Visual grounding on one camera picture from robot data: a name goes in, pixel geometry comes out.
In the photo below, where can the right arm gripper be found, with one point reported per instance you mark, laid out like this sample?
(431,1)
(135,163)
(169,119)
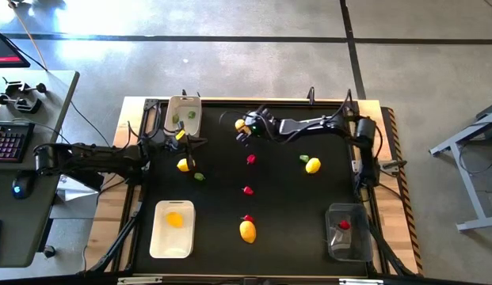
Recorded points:
(263,126)

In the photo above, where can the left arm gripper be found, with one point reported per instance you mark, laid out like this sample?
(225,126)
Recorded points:
(181,147)

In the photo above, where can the yellow lemon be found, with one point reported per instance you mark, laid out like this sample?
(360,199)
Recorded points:
(240,124)
(313,165)
(174,219)
(183,165)

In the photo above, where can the small red pepper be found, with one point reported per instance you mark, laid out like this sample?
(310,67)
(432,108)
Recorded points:
(249,218)
(251,159)
(344,225)
(248,191)

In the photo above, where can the small green pepper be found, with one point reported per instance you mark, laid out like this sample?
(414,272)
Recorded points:
(191,115)
(304,158)
(199,176)
(175,118)

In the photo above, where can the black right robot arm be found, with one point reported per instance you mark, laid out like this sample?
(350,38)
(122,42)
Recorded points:
(305,126)

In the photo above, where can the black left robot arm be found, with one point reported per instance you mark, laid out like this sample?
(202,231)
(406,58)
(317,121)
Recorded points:
(91,158)

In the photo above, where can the yellow tape tag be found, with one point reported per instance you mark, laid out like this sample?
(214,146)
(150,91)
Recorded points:
(180,134)

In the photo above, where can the small white plastic basket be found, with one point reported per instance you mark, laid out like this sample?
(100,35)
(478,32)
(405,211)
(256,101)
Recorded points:
(184,126)

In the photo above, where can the black table mat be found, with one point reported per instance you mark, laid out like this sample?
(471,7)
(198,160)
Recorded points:
(289,206)

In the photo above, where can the large orange citrus fruit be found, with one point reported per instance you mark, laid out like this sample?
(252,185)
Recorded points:
(247,232)

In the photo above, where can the large white plastic basket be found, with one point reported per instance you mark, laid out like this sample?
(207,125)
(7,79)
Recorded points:
(172,247)

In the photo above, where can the wooden table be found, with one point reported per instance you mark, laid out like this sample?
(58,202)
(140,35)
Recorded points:
(107,213)

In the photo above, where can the white paper sheet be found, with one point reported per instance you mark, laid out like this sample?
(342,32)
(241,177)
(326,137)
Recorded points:
(71,192)

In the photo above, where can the clear plastic bin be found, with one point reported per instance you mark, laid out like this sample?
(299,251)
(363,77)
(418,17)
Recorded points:
(348,249)

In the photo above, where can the yellow black hazard tape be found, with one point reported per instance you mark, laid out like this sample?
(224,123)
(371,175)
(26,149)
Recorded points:
(404,178)

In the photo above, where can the black bench clamp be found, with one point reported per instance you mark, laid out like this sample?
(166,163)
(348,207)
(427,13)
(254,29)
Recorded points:
(25,105)
(16,85)

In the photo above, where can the black round knob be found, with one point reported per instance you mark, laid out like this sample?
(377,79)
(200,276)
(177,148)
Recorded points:
(49,251)

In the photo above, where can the black computer mouse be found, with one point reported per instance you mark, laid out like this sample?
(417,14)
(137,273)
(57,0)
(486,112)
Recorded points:
(20,186)

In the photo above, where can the grey desk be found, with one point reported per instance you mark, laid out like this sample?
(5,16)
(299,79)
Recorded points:
(27,213)

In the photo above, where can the backlit black keyboard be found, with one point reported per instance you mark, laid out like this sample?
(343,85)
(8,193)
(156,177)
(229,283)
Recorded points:
(10,140)

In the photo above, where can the black computer monitor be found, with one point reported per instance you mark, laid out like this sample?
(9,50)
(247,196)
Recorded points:
(4,49)

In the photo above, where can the grey metal stand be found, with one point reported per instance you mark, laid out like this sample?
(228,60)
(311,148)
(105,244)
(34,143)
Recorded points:
(467,170)

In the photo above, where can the black aluminium rig frame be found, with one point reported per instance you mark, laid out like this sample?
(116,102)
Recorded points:
(149,104)

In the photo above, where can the silver metal bracket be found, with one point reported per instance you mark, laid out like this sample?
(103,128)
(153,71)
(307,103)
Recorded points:
(360,282)
(138,280)

